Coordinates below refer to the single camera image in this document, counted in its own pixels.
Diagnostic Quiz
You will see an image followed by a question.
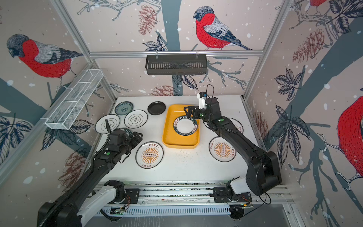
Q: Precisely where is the white mesh wall shelf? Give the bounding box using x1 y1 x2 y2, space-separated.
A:
45 69 104 130

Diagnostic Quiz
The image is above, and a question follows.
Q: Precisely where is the orange sunburst plate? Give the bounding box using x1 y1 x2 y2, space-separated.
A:
229 118 244 134
135 141 164 169
209 137 236 162

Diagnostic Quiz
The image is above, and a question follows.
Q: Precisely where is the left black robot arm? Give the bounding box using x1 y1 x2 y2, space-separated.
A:
37 129 143 227

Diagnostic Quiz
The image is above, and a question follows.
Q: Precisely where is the white flower plate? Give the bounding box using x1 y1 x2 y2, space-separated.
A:
124 110 148 129
95 114 120 134

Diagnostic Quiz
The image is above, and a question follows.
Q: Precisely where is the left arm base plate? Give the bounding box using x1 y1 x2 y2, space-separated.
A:
108 188 140 205

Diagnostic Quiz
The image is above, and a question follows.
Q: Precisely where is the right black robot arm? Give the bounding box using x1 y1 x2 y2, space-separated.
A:
184 95 282 201

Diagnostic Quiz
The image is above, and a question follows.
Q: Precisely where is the small green patterned plate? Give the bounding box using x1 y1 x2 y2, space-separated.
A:
114 101 134 116

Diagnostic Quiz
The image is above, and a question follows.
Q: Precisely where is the black hanging wire basket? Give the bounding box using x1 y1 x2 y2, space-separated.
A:
145 54 207 76

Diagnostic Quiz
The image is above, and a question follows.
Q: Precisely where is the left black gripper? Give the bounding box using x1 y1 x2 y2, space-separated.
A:
119 131 143 156

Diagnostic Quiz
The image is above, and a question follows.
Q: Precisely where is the aluminium mounting rail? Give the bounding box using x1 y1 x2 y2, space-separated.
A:
58 181 296 208

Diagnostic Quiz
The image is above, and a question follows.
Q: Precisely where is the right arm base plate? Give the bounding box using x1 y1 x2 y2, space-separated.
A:
211 187 252 203

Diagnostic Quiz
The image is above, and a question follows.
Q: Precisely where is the yellow plastic bin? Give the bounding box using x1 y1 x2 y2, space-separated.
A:
162 104 200 149

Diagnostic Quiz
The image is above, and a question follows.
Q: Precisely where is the dark rim lettered plate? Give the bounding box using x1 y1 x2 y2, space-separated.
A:
173 116 198 136

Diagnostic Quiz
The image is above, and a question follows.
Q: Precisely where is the small black plate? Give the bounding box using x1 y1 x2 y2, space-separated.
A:
147 101 166 115

